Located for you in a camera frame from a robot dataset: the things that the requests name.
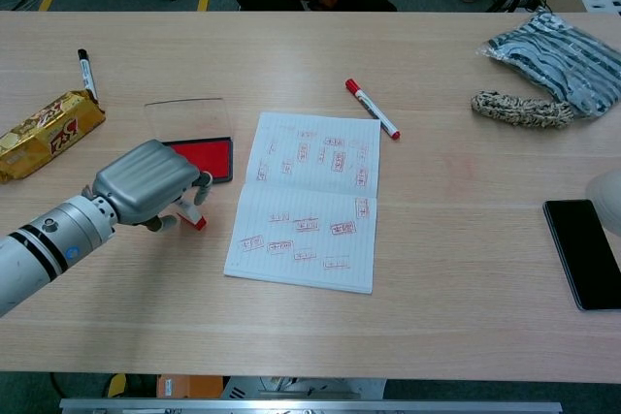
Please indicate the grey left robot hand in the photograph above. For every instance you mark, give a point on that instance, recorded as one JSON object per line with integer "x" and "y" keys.
{"x": 140, "y": 176}

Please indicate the small white red stamp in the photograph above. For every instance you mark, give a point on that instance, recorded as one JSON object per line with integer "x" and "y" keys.
{"x": 195, "y": 218}

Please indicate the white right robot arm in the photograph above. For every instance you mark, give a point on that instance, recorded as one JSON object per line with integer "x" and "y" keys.
{"x": 609, "y": 200}

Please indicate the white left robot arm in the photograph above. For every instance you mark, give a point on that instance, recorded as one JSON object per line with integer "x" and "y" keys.
{"x": 39, "y": 249}

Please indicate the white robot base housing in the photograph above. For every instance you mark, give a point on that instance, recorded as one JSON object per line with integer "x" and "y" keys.
{"x": 301, "y": 387}

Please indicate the open lined stamped notebook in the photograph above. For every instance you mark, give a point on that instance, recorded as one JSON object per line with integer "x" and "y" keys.
{"x": 301, "y": 220}

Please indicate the red ink pad clear lid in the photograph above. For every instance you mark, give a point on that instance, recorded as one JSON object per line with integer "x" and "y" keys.
{"x": 211, "y": 154}

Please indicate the gold snack package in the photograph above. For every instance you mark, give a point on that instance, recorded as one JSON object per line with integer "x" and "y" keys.
{"x": 43, "y": 137}

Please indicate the black white marker pen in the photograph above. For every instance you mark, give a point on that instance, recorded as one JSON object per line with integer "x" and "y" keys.
{"x": 86, "y": 72}

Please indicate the orange box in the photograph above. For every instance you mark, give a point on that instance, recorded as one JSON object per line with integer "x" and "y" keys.
{"x": 194, "y": 386}

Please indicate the red white marker pen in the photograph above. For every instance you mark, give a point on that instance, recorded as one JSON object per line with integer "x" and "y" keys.
{"x": 371, "y": 107}

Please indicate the striped cloth in plastic bag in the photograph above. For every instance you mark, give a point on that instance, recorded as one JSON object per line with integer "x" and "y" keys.
{"x": 553, "y": 60}

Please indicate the black smartphone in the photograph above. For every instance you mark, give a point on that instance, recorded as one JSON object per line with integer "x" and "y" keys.
{"x": 582, "y": 254}

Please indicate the aluminium rail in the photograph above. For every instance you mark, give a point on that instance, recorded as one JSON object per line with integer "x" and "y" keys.
{"x": 310, "y": 408}

